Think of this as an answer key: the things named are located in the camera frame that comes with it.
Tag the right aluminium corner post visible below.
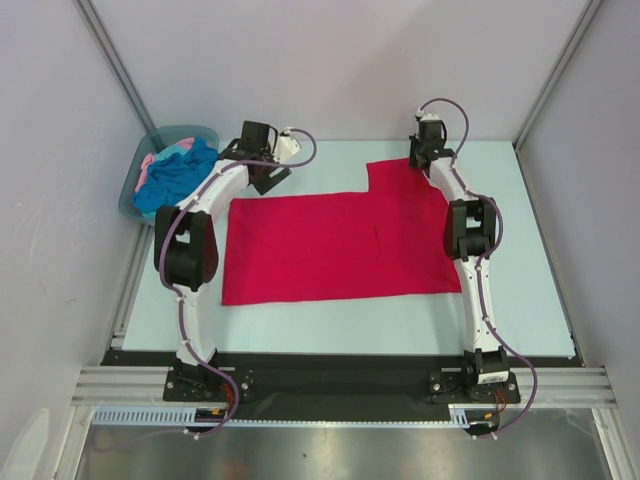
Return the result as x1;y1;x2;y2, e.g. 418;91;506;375
512;0;606;154

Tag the slotted cable duct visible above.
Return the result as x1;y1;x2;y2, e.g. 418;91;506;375
91;406;498;433

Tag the red t shirt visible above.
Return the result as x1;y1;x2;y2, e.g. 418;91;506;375
222;159;461;306

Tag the blue t shirt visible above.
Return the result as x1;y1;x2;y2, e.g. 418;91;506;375
132;137;218;218

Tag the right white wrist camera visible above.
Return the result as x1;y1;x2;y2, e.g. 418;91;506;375
415;110;442;125

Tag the aluminium corner post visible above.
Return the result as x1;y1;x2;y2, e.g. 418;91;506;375
73;0;156;132
512;0;606;154

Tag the pink t shirt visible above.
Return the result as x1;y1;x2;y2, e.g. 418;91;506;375
135;137;195;192

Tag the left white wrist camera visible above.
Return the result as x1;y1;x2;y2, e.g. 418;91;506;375
272;128;301;164

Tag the left aluminium corner post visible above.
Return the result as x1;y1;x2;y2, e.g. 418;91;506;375
73;0;156;132

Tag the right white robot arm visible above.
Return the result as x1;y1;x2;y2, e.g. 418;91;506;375
409;113;502;356

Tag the translucent blue plastic basket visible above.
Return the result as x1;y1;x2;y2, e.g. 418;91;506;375
118;124;219;226

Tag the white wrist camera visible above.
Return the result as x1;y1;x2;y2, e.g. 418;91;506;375
272;128;301;164
415;110;442;125

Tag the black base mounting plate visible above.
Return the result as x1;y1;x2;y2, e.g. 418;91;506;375
99;349;586;421

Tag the aluminium front rail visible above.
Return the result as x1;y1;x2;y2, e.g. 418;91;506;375
71;366;617;409

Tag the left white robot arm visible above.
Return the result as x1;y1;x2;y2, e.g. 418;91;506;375
154;121;301;400

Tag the light teal t shirt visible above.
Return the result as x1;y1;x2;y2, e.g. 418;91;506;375
132;144;187;219

